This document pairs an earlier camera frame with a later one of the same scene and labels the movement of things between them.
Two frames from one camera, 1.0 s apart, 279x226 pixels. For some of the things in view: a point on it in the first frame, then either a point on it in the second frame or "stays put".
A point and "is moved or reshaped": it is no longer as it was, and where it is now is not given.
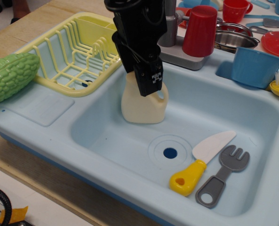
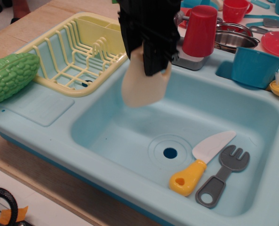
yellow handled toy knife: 184,181 stays put
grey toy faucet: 171,44 stays put
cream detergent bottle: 138,108 is moved or reshaped
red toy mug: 234,11 stays put
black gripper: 139,25 to 155,21
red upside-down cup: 200,33 stays put
